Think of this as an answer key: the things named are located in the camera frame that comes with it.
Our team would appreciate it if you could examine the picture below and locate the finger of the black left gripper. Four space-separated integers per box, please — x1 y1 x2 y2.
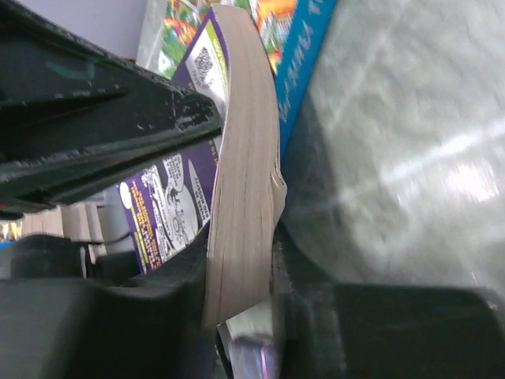
1 1 222 213

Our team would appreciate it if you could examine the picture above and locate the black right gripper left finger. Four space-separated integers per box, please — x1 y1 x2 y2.
1 232 215 378

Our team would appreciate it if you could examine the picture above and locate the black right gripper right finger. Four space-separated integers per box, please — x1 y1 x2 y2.
270 94 505 379

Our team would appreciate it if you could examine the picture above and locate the purple comic paperback book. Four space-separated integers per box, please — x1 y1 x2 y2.
117 4 287 327

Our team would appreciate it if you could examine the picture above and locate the dark purple Crusoe book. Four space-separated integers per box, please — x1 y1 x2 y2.
218 300 284 378

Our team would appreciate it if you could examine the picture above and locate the blue 26-Storey Treehouse book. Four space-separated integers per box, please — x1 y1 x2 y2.
137 0 335 152

